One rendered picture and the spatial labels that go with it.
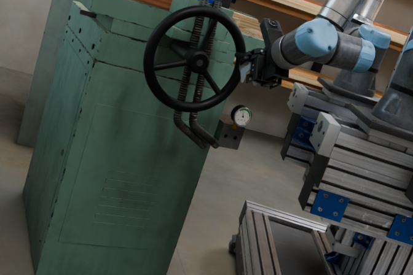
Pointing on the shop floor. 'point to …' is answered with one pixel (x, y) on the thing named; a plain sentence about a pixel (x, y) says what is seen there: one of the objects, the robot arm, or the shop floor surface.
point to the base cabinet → (110, 170)
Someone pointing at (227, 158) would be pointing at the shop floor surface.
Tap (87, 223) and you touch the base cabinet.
